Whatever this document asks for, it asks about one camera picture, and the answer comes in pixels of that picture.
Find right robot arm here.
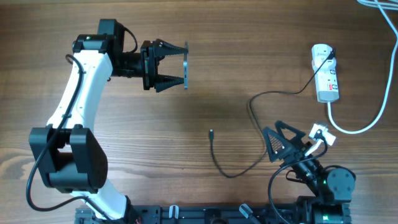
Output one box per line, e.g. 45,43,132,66
262,121,356,223

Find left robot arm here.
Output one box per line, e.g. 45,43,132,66
29,19,188,223

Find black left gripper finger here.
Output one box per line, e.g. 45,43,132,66
154,39,187,58
154,75,184,93

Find white power strip cord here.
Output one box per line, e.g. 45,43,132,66
326,0,398,135

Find white cables at corner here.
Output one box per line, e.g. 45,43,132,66
356,0,398,12

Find white power strip socket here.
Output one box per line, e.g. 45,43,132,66
312,44,340,103

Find black USB charging cable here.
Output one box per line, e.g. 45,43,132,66
209,47,337,179

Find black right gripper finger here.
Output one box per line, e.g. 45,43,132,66
262,127,291,162
275,121,306,143

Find teal screen smartphone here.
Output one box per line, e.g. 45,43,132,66
183,41,189,90

